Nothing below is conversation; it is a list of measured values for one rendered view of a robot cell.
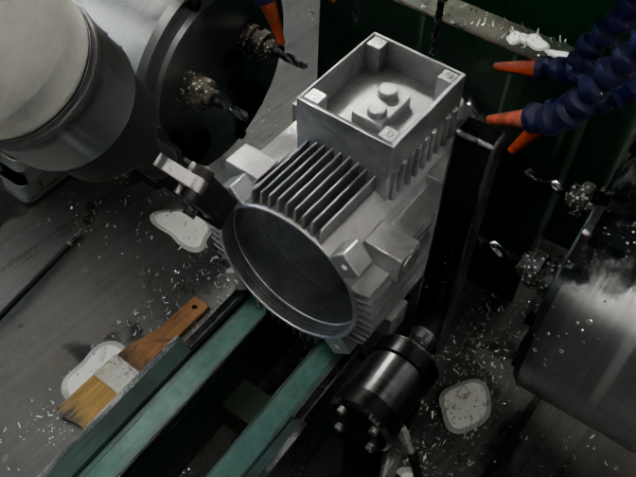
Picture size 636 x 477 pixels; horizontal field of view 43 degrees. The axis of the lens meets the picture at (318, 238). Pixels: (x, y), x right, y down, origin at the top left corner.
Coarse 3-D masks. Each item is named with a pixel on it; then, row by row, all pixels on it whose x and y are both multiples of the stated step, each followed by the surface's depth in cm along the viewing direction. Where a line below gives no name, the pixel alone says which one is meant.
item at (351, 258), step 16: (448, 144) 75; (240, 176) 70; (240, 192) 70; (352, 240) 66; (336, 256) 66; (352, 256) 65; (368, 256) 66; (352, 272) 66; (240, 288) 80; (336, 352) 76
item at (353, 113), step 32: (352, 64) 74; (384, 64) 76; (416, 64) 74; (352, 96) 74; (384, 96) 71; (416, 96) 74; (448, 96) 70; (320, 128) 70; (352, 128) 67; (384, 128) 67; (416, 128) 68; (448, 128) 74; (352, 160) 70; (384, 160) 67; (416, 160) 71; (384, 192) 70
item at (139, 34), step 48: (96, 0) 78; (144, 0) 76; (192, 0) 76; (240, 0) 83; (144, 48) 75; (192, 48) 80; (240, 48) 87; (192, 96) 80; (240, 96) 92; (192, 144) 87
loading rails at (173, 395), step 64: (256, 320) 81; (128, 384) 75; (192, 384) 77; (256, 384) 90; (320, 384) 76; (64, 448) 70; (128, 448) 72; (192, 448) 82; (256, 448) 73; (320, 448) 85
